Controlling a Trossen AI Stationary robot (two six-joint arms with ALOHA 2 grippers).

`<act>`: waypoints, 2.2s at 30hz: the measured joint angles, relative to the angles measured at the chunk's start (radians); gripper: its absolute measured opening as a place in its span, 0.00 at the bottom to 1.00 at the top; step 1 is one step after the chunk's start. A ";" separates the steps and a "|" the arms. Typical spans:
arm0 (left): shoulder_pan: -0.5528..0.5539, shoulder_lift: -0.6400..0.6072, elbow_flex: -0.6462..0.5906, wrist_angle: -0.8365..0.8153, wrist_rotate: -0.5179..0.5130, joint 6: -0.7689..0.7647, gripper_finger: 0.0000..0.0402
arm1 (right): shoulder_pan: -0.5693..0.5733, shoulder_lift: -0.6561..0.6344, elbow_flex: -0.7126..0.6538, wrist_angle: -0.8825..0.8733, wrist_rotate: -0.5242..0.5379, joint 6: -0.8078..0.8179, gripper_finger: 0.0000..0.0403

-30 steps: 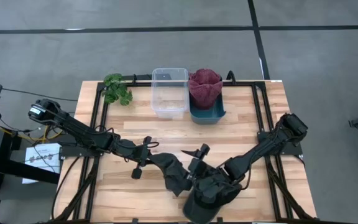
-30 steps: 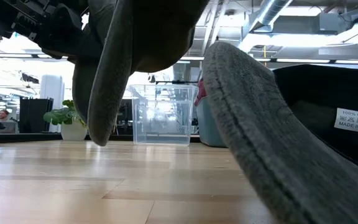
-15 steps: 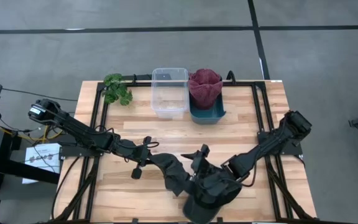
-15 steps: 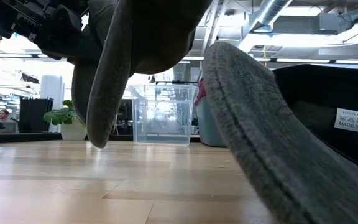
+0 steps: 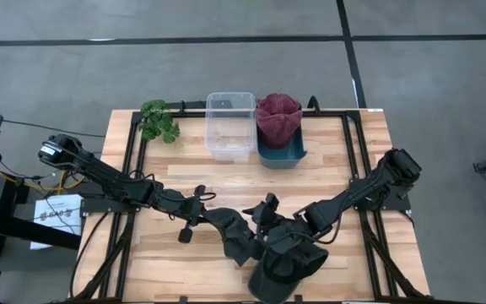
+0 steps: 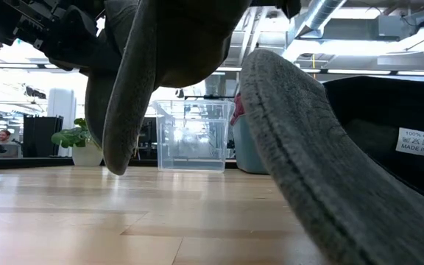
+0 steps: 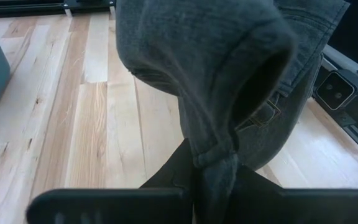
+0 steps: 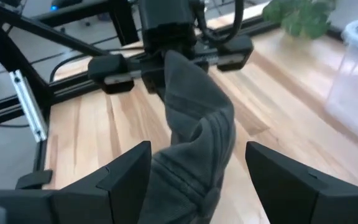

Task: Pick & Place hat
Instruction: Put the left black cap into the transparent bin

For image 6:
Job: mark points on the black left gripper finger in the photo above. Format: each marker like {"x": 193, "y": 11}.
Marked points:
{"x": 76, "y": 44}

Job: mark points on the black cabinet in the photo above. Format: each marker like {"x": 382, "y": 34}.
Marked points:
{"x": 42, "y": 136}

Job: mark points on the green plant in white pot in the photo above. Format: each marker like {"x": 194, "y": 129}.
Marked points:
{"x": 87, "y": 154}

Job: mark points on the black computer monitor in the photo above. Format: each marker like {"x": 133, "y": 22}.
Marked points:
{"x": 148, "y": 132}

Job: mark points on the person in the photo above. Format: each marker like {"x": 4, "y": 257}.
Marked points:
{"x": 4, "y": 135}

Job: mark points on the clear plastic bin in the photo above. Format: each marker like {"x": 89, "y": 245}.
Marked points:
{"x": 197, "y": 162}

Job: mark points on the teal plastic bin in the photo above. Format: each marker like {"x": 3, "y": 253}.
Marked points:
{"x": 247, "y": 147}

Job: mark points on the black aluminium rig frame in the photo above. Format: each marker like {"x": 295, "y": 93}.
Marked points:
{"x": 31, "y": 162}

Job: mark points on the silver round ventilation duct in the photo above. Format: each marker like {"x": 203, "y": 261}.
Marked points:
{"x": 322, "y": 14}

